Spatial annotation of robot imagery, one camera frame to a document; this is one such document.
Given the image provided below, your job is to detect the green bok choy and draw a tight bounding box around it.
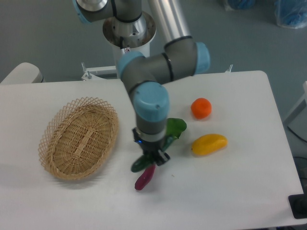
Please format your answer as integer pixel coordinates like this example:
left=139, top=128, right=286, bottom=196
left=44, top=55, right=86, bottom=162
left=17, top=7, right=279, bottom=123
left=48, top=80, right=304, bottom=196
left=166, top=118, right=187, bottom=140

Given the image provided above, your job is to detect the orange tangerine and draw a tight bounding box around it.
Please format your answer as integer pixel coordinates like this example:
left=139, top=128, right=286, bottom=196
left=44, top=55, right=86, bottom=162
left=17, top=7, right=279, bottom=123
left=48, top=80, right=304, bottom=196
left=190, top=98, right=212, bottom=119

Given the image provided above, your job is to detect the blue plastic bag right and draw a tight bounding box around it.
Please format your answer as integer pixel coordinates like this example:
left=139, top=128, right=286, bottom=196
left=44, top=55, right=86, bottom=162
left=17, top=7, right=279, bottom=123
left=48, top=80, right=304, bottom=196
left=274, top=0, right=307, bottom=29

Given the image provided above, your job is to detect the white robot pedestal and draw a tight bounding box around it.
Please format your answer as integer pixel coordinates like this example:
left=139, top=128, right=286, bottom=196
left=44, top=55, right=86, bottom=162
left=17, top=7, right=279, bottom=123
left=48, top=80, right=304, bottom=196
left=82, top=11, right=156, bottom=81

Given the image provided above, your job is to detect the yellow mango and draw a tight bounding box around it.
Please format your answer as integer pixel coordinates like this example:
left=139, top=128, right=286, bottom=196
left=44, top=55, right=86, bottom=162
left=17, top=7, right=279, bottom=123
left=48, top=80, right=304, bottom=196
left=191, top=134, right=228, bottom=156

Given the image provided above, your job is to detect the white chair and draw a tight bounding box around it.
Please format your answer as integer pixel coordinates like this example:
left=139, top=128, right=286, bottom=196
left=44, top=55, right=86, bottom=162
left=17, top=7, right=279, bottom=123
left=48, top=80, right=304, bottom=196
left=0, top=62, right=45, bottom=85

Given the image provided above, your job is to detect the blue plastic bag left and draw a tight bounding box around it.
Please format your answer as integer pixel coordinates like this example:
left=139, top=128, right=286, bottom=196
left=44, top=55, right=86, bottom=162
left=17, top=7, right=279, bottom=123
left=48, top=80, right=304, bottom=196
left=222, top=0, right=256, bottom=11

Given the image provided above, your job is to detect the woven wicker basket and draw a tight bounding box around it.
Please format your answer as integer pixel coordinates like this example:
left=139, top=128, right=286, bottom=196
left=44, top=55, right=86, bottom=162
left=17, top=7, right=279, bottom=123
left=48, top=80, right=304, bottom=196
left=38, top=97, right=119, bottom=180

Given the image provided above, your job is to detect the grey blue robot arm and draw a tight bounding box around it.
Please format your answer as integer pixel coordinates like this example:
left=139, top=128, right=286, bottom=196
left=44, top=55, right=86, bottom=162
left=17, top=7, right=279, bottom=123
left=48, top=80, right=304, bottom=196
left=73, top=0, right=210, bottom=172

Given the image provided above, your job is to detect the black device at edge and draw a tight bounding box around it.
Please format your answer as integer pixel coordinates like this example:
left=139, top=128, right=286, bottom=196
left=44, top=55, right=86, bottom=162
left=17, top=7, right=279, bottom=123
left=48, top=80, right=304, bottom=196
left=288, top=194, right=307, bottom=219

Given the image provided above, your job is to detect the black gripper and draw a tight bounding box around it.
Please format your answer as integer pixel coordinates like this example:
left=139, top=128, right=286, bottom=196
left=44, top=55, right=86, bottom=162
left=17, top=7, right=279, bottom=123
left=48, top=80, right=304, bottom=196
left=132, top=128, right=170, bottom=166

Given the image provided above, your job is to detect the purple sweet potato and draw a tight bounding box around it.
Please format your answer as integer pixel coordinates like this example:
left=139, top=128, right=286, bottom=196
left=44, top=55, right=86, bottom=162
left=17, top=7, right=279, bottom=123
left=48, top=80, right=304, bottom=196
left=134, top=165, right=156, bottom=191

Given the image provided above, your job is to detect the green cucumber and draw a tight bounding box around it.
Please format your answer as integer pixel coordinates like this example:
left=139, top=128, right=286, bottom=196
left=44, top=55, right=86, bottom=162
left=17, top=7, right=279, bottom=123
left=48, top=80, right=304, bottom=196
left=131, top=137, right=174, bottom=173

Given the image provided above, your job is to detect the blue plastic bag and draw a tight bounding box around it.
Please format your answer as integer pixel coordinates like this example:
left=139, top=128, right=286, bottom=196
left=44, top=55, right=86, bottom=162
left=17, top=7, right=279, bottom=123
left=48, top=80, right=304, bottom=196
left=222, top=0, right=256, bottom=11
left=274, top=0, right=307, bottom=29

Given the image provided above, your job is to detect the white furniture at right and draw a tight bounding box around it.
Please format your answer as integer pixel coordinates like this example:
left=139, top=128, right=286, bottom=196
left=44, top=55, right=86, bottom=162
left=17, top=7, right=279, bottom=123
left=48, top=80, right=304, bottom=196
left=283, top=81, right=307, bottom=126

